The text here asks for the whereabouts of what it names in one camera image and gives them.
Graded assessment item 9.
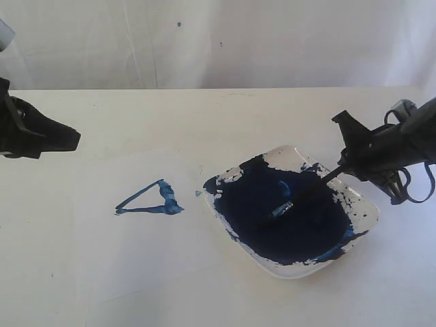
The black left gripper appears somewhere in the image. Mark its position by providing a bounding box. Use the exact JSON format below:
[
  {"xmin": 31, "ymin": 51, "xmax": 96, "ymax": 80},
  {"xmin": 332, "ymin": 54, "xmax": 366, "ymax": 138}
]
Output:
[{"xmin": 1, "ymin": 78, "xmax": 81, "ymax": 159}]

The white sheet of paper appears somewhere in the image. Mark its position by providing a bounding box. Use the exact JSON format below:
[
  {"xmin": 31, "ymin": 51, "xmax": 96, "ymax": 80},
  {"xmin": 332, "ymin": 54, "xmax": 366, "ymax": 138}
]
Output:
[{"xmin": 73, "ymin": 149, "xmax": 228, "ymax": 296}]

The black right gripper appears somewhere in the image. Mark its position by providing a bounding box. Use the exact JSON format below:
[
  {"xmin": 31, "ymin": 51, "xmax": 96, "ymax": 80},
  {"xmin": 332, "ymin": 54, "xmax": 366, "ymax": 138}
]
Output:
[{"xmin": 332, "ymin": 99, "xmax": 435, "ymax": 205}]

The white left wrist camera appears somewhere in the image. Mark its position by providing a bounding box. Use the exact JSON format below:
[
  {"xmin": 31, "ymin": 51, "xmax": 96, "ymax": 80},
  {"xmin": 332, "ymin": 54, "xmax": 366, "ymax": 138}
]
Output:
[{"xmin": 0, "ymin": 19, "xmax": 16, "ymax": 52}]

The white plate with blue paint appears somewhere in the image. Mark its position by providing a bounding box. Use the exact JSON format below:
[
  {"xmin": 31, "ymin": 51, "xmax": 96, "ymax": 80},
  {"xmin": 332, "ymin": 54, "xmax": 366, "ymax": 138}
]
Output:
[{"xmin": 202, "ymin": 145, "xmax": 379, "ymax": 279}]

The black right camera cable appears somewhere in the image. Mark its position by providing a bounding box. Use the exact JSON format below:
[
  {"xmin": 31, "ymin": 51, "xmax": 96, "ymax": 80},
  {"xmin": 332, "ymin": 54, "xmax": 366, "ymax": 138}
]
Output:
[{"xmin": 384, "ymin": 102, "xmax": 436, "ymax": 205}]

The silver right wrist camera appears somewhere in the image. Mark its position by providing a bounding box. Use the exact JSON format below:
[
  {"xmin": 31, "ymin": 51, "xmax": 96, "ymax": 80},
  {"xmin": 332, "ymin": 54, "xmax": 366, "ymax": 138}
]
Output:
[{"xmin": 392, "ymin": 99, "xmax": 417, "ymax": 123}]

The black paintbrush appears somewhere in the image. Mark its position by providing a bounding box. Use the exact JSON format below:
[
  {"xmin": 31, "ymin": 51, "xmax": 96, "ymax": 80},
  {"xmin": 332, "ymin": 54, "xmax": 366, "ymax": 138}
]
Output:
[{"xmin": 256, "ymin": 165, "xmax": 347, "ymax": 229}]

